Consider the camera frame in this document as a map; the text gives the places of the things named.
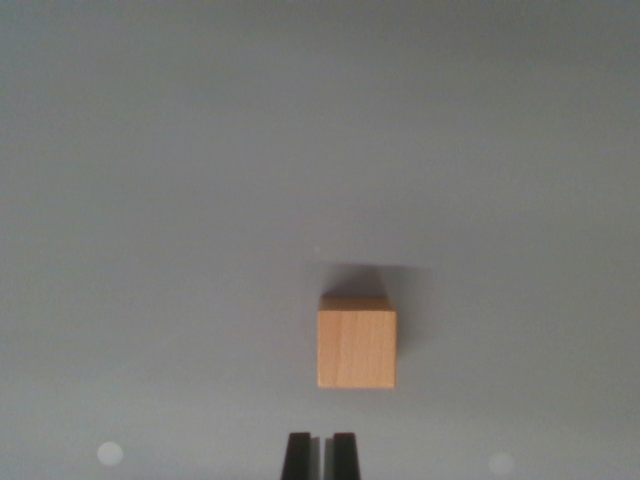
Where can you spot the light wooden cube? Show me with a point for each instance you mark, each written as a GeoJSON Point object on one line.
{"type": "Point", "coordinates": [356, 347]}

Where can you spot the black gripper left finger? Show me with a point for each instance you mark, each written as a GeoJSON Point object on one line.
{"type": "Point", "coordinates": [299, 460]}

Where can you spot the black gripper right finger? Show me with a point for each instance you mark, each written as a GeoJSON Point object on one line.
{"type": "Point", "coordinates": [345, 460]}

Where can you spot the grey plastic tray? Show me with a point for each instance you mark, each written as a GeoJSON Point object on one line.
{"type": "Point", "coordinates": [175, 200]}

